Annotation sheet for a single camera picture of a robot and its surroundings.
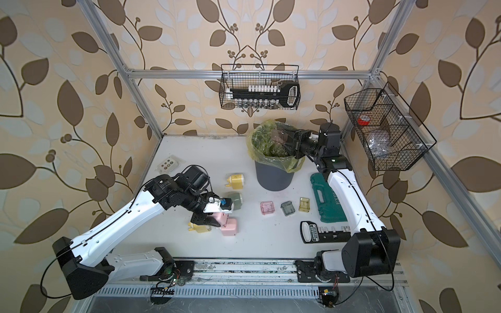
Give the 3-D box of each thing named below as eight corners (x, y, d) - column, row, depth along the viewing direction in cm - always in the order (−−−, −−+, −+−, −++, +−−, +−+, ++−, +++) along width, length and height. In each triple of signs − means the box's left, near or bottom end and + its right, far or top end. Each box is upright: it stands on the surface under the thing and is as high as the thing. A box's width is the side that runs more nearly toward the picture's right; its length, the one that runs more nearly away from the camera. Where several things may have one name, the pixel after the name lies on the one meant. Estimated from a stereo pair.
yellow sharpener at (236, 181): (228, 189, 99) (226, 181, 93) (228, 182, 102) (226, 174, 96) (244, 189, 99) (243, 181, 93) (244, 182, 102) (243, 174, 96)
